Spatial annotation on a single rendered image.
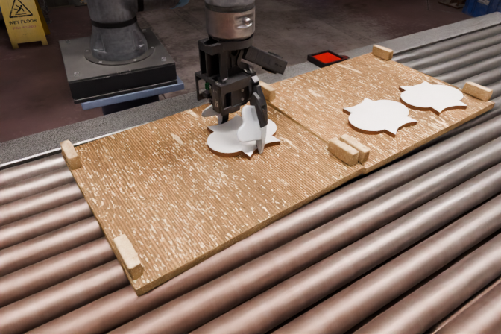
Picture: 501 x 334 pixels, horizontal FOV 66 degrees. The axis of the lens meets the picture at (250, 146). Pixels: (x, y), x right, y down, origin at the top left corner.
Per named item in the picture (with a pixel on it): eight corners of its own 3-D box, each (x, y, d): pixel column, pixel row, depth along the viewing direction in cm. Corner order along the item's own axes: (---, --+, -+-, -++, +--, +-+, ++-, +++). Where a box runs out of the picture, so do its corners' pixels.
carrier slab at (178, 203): (62, 158, 71) (60, 151, 70) (246, 96, 91) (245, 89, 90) (137, 297, 48) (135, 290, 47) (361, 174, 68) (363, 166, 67)
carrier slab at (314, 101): (250, 95, 91) (250, 89, 90) (370, 57, 110) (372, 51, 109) (364, 175, 67) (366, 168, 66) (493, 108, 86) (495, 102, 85)
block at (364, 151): (336, 147, 71) (338, 135, 70) (344, 145, 72) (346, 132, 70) (361, 165, 67) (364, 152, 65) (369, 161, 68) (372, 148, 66)
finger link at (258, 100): (249, 128, 69) (233, 81, 66) (256, 125, 69) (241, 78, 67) (265, 128, 65) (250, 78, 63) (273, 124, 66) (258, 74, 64)
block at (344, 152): (326, 150, 70) (327, 138, 69) (333, 147, 71) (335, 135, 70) (350, 168, 66) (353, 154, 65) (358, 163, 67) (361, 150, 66)
